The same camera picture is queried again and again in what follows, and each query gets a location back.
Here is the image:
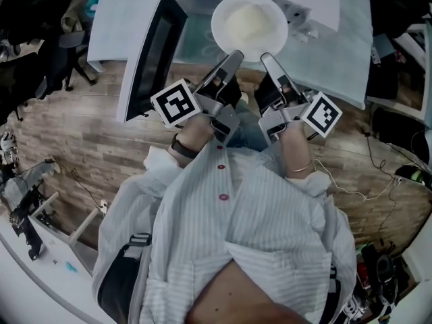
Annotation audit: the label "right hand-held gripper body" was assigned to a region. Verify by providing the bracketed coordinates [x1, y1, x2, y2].
[254, 74, 344, 145]

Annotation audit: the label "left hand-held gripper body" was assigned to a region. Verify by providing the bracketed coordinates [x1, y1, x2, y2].
[150, 71, 242, 144]

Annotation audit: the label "white round plate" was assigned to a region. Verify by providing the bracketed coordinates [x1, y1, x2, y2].
[211, 0, 290, 63]

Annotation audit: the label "person's right forearm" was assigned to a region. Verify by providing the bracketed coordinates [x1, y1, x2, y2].
[278, 121, 317, 180]

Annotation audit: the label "person's left forearm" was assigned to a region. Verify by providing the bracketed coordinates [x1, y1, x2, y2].
[167, 113, 217, 168]

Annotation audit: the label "black wrist band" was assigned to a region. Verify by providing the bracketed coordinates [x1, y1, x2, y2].
[170, 133, 200, 160]

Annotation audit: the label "person's blue jeans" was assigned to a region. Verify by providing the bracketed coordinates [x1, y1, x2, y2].
[225, 99, 271, 151]

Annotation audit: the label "black bag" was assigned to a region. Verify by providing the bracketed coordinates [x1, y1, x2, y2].
[371, 106, 432, 155]

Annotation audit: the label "white table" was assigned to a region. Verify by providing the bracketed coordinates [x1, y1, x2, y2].
[86, 55, 105, 74]

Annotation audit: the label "black and green device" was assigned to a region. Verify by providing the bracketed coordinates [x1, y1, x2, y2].
[394, 163, 432, 190]

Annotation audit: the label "person's striped white shirt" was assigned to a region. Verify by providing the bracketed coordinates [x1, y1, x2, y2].
[91, 143, 357, 324]

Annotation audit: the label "black office chair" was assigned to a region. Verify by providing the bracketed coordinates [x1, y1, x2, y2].
[0, 51, 47, 124]
[33, 28, 97, 101]

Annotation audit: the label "black mesh chair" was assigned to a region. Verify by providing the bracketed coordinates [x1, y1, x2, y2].
[367, 0, 432, 43]

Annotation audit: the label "olive bag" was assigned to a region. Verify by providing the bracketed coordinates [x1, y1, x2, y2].
[60, 0, 94, 35]

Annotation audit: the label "black sneaker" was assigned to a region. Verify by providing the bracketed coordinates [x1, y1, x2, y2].
[375, 253, 398, 305]

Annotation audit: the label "white headset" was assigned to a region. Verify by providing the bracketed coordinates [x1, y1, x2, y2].
[0, 130, 18, 165]

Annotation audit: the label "person's bare chest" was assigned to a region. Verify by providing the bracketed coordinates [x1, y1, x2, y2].
[184, 260, 311, 324]

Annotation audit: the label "white desk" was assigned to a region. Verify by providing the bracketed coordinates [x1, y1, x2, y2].
[0, 190, 99, 324]

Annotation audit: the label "thin gold bracelet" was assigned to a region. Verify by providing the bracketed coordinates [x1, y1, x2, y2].
[290, 160, 315, 173]

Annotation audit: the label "white table frame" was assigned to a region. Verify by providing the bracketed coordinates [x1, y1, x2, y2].
[366, 22, 432, 130]

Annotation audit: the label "white floor cable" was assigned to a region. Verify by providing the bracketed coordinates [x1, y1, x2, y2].
[312, 157, 402, 202]

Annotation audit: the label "black floor cable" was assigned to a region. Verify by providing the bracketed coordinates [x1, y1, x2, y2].
[45, 159, 104, 209]

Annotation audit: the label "black padded shoulder strap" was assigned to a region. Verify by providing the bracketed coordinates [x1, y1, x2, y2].
[97, 233, 153, 324]
[325, 263, 340, 324]

